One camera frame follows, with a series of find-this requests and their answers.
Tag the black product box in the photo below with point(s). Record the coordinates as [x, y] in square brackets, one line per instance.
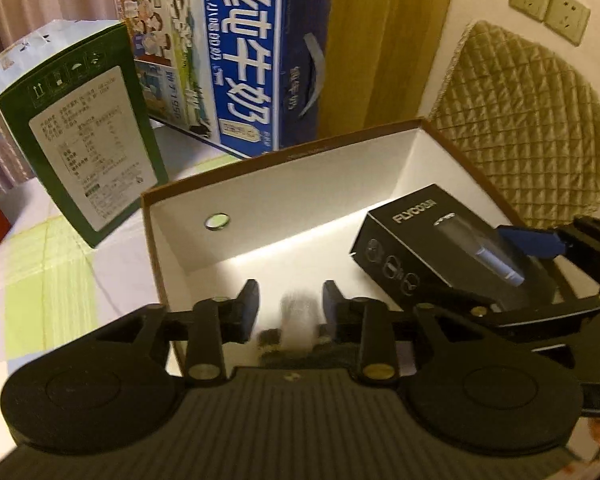
[430, 240]

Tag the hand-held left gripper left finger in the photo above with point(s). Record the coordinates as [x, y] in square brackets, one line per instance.
[247, 307]

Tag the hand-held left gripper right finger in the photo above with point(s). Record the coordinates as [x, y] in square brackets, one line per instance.
[332, 307]

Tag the green carton box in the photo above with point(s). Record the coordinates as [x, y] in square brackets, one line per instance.
[90, 150]

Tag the wooden door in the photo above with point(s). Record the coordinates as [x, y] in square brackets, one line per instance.
[390, 35]

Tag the brown cardboard storage box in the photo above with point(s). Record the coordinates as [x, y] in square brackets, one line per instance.
[305, 200]

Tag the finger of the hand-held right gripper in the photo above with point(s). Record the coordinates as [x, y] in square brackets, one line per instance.
[540, 322]
[530, 241]

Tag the chair with quilted cover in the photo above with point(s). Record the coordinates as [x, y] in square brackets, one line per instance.
[530, 120]

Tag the checked tablecloth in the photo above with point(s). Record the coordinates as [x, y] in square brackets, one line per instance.
[55, 270]

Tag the blue carton box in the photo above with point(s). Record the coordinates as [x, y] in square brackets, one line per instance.
[240, 60]

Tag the small grey-white object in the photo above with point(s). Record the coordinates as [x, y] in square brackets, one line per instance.
[295, 320]

